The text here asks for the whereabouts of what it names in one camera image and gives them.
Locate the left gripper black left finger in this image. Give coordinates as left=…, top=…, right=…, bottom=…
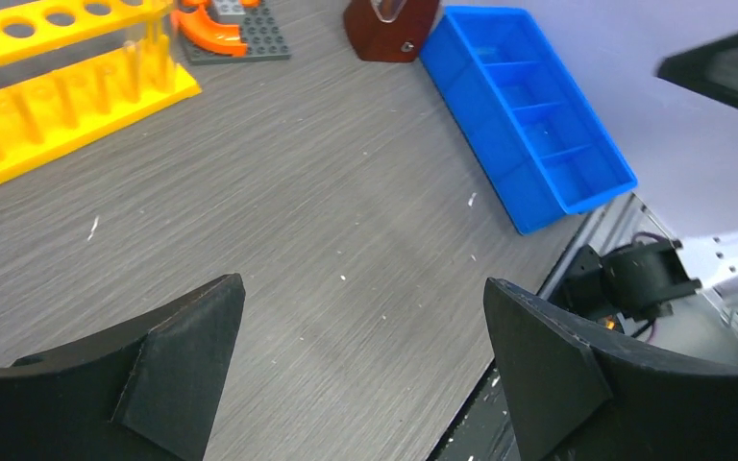
left=0, top=274, right=245, bottom=460

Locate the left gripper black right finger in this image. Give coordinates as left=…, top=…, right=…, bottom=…
left=483, top=278, right=738, bottom=460

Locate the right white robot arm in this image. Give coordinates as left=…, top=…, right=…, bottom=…
left=550, top=32, right=738, bottom=331

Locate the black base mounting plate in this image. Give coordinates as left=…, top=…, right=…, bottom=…
left=427, top=362, right=521, bottom=461

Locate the blue plastic bin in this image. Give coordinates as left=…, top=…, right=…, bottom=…
left=420, top=6, right=637, bottom=234

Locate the yellow test tube rack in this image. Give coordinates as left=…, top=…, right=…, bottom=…
left=0, top=1, right=201, bottom=184

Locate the orange curved block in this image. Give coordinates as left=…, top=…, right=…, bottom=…
left=171, top=0, right=261, bottom=58

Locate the brown wedge stand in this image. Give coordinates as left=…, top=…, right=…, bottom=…
left=342, top=0, right=440, bottom=62

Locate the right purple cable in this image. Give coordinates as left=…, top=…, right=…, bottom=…
left=629, top=230, right=679, bottom=248

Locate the grey studded base plate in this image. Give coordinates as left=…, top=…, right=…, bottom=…
left=178, top=1, right=291, bottom=65

